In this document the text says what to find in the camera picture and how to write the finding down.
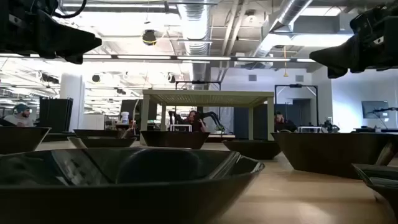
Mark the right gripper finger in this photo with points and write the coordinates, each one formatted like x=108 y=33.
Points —
x=335 y=72
x=335 y=56

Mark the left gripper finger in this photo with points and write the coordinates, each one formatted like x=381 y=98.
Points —
x=74 y=59
x=81 y=42

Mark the black wavy square mini plate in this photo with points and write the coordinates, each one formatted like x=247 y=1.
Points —
x=326 y=155
x=96 y=133
x=18 y=140

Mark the black leaf-shaped mini plate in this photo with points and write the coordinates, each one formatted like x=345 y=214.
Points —
x=124 y=202
x=252 y=151
x=105 y=142

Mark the small black square mini plate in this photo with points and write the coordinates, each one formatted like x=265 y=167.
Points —
x=382 y=193
x=174 y=140

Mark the background black robot arm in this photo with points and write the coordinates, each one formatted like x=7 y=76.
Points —
x=174 y=118
x=214 y=116

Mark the white round column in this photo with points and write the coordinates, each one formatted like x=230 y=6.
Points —
x=72 y=99

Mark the black cabinet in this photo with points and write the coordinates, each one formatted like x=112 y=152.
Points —
x=56 y=115

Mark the person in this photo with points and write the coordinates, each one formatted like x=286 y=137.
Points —
x=196 y=121
x=283 y=123
x=20 y=116

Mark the white container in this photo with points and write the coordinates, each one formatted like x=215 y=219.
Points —
x=124 y=118

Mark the dark partition panel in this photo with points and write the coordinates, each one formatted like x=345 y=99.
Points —
x=241 y=121

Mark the small background plant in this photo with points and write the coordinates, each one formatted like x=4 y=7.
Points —
x=219 y=129

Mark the black gantry frame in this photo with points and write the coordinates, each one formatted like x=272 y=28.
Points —
x=199 y=82
x=295 y=86

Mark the wall monitor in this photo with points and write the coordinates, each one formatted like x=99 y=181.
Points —
x=374 y=109

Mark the white metal frame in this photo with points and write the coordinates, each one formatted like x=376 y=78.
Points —
x=180 y=125
x=309 y=127

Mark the silver round ventilation duct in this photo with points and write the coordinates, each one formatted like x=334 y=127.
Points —
x=196 y=31
x=289 y=15

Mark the long ceiling light rail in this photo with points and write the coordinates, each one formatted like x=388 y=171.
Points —
x=202 y=58

